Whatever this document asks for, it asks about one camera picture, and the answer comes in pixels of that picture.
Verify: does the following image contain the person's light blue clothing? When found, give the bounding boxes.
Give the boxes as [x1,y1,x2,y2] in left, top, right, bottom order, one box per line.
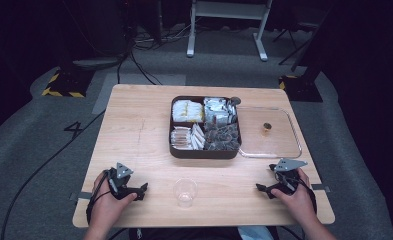
[237,226,276,240]

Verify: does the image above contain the brown compartment box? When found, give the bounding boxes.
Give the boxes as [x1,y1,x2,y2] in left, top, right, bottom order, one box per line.
[168,95,243,160]

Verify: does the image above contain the black tripod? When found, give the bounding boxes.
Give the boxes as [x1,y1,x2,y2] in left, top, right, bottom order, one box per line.
[271,21,320,66]

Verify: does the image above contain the long black floor cable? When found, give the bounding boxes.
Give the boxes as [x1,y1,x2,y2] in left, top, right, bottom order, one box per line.
[0,109,106,240]

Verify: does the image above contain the person's right hand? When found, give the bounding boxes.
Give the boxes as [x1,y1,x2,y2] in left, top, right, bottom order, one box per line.
[270,167,317,224]

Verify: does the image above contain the black stand base hazard stripes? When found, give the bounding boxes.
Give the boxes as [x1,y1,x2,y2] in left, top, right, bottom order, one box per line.
[41,67,96,99]
[278,74,324,103]

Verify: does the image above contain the white metal table frame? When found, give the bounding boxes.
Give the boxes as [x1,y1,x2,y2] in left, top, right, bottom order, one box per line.
[186,0,274,63]

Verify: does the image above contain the pile of yellow white packets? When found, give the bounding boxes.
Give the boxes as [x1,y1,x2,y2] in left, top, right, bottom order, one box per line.
[171,99,205,124]

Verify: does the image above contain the clear plastic cup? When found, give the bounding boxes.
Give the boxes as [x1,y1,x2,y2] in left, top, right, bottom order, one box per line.
[172,177,199,210]

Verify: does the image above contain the left hand-held gripper cable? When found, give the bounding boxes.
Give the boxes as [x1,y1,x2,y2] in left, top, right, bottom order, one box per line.
[85,169,114,225]

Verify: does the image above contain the person's left hand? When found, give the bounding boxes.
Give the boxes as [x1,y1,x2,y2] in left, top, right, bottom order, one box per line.
[89,170,139,230]

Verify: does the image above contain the pile of clear wrapped sticks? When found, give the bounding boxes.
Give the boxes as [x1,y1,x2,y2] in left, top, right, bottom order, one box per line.
[170,125,194,150]

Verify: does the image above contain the pile of white sachets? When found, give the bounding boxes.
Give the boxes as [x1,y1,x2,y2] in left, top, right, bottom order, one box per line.
[190,123,206,151]

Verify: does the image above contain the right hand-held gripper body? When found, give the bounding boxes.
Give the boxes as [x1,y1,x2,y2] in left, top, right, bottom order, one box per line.
[269,158,309,196]

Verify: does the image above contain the clear box lid with knob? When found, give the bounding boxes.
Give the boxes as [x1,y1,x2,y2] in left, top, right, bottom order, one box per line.
[236,105,303,160]

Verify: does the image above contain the person's dark clothing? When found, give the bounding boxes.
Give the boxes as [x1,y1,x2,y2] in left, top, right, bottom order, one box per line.
[127,226,280,240]

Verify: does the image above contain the grey tape strip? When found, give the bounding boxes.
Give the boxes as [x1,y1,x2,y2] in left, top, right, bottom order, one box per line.
[310,182,332,194]
[69,191,94,203]

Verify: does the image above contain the hand-held gripper cable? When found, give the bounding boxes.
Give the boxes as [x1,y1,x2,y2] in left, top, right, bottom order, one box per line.
[293,175,318,215]
[85,169,114,225]

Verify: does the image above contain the bundle of floor cables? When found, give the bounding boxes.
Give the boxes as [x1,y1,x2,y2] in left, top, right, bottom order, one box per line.
[133,18,193,52]

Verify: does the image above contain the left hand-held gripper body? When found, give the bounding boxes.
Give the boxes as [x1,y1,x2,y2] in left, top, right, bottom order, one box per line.
[107,162,135,201]

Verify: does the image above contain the right hand-held gripper cable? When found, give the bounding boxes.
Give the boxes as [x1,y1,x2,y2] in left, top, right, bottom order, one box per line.
[293,175,318,215]

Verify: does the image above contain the pile of silver packets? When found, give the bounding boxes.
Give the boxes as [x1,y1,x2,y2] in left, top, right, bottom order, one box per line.
[203,96,239,127]

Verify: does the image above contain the pile of dark packets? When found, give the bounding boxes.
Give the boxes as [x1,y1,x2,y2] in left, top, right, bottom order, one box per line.
[203,121,241,152]

